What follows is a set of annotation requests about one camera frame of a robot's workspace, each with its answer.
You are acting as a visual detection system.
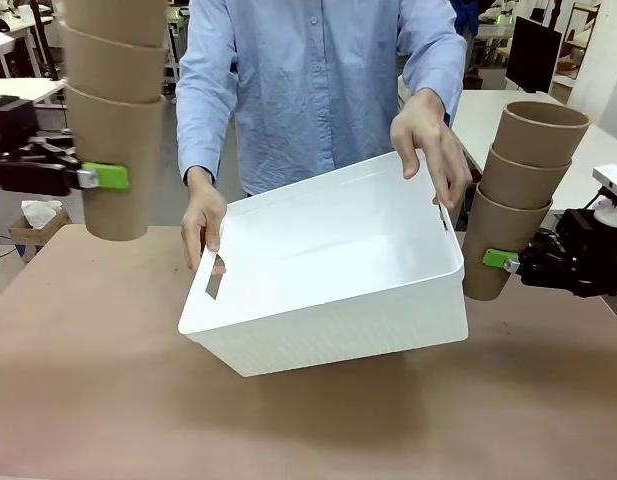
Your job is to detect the person's left hand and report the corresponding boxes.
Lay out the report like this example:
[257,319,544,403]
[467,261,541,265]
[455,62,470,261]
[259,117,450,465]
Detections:
[390,91,474,212]

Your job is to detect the cardboard box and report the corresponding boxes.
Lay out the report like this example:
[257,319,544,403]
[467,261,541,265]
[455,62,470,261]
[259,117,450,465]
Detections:
[8,205,72,264]

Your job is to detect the brown cardboard items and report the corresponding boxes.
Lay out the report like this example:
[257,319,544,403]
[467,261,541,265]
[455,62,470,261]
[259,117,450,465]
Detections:
[552,39,590,81]

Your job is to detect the person in blue shirt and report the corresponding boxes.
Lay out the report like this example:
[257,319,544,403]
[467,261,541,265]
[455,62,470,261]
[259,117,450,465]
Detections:
[175,0,469,199]

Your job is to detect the person's right hand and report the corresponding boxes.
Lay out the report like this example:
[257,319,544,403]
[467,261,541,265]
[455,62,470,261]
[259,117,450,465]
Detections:
[180,166,230,274]

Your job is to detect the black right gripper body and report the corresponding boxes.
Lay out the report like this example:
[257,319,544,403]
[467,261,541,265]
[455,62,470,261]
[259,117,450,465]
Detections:
[556,208,617,298]

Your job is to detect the person's left forearm blue sleeve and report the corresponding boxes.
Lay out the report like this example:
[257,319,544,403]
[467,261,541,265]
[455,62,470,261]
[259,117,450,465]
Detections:
[400,44,468,109]

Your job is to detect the black computer monitor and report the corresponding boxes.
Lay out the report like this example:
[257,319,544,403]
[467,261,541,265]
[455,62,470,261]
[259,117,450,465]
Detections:
[505,16,563,95]

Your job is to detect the person's right forearm blue sleeve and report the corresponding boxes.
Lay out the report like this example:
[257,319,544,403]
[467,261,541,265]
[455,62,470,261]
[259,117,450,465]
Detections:
[175,84,225,184]

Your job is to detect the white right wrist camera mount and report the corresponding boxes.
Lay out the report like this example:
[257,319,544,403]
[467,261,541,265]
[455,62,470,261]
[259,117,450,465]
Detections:
[591,164,617,226]

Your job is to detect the white plastic basket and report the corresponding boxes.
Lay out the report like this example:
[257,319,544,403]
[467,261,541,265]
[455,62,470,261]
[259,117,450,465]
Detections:
[177,149,470,379]

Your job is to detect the black stand pole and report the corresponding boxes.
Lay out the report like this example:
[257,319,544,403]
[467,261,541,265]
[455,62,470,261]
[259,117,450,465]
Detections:
[30,0,59,82]

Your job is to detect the white crumpled tissue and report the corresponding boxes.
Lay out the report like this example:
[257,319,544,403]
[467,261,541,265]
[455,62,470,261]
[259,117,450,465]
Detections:
[20,199,64,230]

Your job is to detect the white side table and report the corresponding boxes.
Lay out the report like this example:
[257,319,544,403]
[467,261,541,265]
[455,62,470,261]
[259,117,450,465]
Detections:
[0,77,69,110]

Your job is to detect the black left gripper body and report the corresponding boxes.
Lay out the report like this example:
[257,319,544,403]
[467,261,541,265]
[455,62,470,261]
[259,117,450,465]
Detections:
[0,94,40,164]

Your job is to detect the white table under basket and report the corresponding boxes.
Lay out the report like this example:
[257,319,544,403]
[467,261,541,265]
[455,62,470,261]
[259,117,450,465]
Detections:
[447,89,617,227]

